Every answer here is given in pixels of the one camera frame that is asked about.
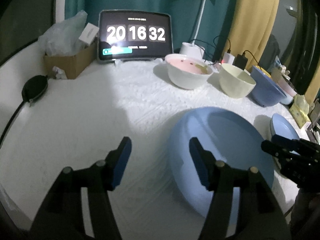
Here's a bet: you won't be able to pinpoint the teal curtain left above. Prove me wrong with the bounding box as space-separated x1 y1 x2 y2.
65 0 236 61

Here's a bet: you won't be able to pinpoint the clear plastic bag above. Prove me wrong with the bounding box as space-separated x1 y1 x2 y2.
38 10 87 57

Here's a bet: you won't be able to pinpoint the black charger cable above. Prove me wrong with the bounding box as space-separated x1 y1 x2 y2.
190 35 261 67

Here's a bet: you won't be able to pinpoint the tablet showing clock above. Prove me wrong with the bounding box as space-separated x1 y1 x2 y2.
97 10 173 62

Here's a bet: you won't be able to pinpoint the white desk lamp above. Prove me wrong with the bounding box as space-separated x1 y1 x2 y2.
180 0 207 60

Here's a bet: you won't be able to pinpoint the pink strawberry bowl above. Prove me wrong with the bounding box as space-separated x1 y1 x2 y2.
164 54 213 90

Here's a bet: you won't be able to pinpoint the yellow curtain left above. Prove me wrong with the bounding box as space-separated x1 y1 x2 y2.
228 0 280 71

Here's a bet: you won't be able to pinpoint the white utensil basket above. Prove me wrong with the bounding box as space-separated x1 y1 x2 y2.
270 56 290 80

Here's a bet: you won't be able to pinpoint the cardboard box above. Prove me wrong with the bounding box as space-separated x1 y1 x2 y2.
43 40 97 80

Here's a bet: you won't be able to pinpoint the black round pouch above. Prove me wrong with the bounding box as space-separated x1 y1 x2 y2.
22 75 48 103

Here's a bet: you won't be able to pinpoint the small white box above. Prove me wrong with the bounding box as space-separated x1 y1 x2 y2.
79 23 99 46

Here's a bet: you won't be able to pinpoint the cream bowl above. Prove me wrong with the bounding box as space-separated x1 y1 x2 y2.
219 63 257 99

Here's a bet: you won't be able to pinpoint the yellow tissue pack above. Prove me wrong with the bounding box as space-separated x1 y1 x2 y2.
289 94 311 129

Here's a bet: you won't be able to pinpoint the stacked pink blue bowls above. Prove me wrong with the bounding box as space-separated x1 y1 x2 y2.
278 75 297 105

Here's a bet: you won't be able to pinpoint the yellow wipes pack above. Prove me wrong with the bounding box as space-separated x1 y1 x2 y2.
256 65 271 78

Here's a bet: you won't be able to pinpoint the dark blue bowl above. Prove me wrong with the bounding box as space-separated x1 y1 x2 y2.
251 66 286 107

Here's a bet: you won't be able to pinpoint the black power adapter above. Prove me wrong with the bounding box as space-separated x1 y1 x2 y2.
233 53 248 70

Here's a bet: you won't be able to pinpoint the light blue deep plate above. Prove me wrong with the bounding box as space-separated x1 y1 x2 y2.
168 107 274 217

